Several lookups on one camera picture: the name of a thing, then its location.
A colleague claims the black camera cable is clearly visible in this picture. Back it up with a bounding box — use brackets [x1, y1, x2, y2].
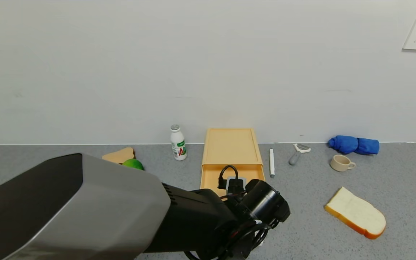
[218, 165, 239, 191]

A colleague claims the grey handled white peeler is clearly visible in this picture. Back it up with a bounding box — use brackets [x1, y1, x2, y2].
[289, 144, 311, 166]

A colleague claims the green lime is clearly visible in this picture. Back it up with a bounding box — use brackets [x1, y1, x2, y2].
[122, 159, 144, 171]

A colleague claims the brown toast slice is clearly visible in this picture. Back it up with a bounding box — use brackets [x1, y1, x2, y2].
[102, 147, 136, 164]

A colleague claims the beige cup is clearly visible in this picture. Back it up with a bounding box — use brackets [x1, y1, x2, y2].
[330, 154, 356, 172]

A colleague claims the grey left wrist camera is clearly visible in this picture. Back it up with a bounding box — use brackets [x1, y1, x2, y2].
[226, 176, 247, 194]

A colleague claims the white milk bottle green label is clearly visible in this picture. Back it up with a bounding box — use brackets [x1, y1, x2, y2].
[170, 125, 188, 161]

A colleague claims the yellow drawer cabinet housing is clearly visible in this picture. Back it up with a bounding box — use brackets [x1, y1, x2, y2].
[201, 128, 260, 167]

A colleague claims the white bread slice orange crust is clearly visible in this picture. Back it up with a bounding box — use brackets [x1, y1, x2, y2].
[324, 186, 387, 240]

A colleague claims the blue rolled cloth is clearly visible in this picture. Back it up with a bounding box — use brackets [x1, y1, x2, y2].
[328, 135, 380, 156]

